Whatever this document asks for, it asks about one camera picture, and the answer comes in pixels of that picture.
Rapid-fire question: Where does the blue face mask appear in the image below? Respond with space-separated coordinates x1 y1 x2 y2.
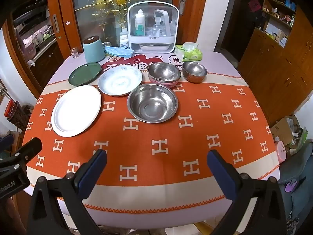
104 45 134 58

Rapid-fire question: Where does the dark green plate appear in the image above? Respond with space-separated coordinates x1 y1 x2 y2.
68 62 102 87

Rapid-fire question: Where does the red plastic box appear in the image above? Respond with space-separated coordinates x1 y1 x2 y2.
4 100 19 121

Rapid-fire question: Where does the large steel bowl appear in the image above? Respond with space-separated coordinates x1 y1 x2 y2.
127 83 178 123

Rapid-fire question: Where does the white round plate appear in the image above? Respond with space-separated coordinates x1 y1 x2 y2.
51 85 102 137

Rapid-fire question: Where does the blue floral porcelain plate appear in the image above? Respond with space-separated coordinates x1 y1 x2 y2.
98 66 143 97

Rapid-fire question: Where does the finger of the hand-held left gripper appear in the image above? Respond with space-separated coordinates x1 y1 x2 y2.
0 137 43 175
0 133 14 153

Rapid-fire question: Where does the white bottle with green label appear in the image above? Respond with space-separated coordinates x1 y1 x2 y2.
135 8 145 36

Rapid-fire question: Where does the pink plastic container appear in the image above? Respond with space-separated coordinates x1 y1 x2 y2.
274 141 286 163

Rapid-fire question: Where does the teal canister with brown lid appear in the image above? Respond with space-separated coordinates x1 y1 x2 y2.
83 36 106 63

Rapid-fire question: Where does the wooden door with gold ornament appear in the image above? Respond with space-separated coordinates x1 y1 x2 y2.
46 0 211 57

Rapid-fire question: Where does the white clear-lidded storage box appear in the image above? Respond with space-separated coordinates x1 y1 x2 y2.
128 1 180 54

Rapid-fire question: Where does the dark woven basket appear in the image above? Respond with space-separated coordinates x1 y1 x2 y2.
7 104 32 131

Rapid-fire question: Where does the small steel bowl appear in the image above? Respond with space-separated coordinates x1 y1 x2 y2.
182 61 208 83

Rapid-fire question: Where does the wooden shelf cabinet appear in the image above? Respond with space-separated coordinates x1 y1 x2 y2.
238 0 313 125

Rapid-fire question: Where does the pink steel bowl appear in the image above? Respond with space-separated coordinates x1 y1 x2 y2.
148 73 181 88
147 62 182 82

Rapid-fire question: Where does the green tissue pack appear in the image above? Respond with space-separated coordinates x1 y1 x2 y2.
175 42 204 62

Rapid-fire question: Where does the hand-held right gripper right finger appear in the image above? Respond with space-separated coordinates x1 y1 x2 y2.
207 149 286 235

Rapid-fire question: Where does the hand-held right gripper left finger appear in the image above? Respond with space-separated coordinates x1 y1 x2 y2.
26 149 108 235

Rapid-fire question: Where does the grey printed cloth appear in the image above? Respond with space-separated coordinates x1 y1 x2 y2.
277 142 313 235

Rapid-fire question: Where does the orange patterned blanket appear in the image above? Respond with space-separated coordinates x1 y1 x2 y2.
22 77 282 211

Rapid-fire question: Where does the cardboard box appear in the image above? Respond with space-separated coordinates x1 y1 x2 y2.
270 116 301 150

